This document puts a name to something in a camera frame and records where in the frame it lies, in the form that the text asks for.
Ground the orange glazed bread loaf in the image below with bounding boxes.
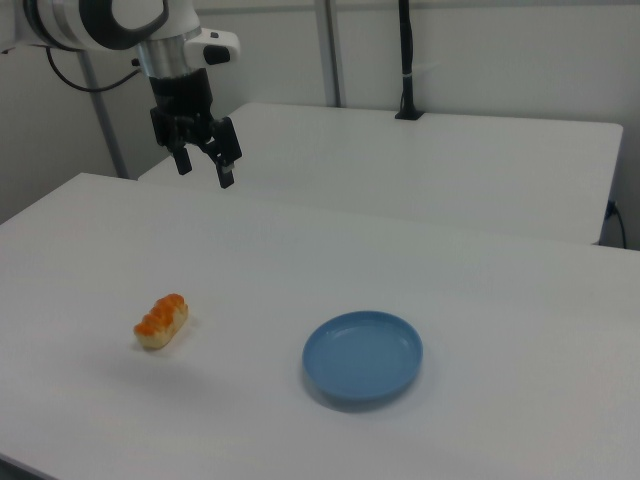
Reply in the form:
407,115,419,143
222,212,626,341
132,293,192,351

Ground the black power cable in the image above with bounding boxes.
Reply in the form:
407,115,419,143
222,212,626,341
606,199,629,249

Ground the black camera stand pole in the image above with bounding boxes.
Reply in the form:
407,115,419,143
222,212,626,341
394,0,426,122

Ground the grey metal frame post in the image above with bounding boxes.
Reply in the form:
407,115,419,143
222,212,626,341
75,48,129,180
316,0,347,108

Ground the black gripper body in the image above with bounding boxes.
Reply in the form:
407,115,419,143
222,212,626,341
149,66,224,151

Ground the blue round plate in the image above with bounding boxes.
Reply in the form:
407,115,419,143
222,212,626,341
301,310,425,405

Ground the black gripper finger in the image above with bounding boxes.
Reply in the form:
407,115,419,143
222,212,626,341
201,116,244,190
169,141,193,177

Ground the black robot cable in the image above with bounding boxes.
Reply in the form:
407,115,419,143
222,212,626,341
45,45,143,93

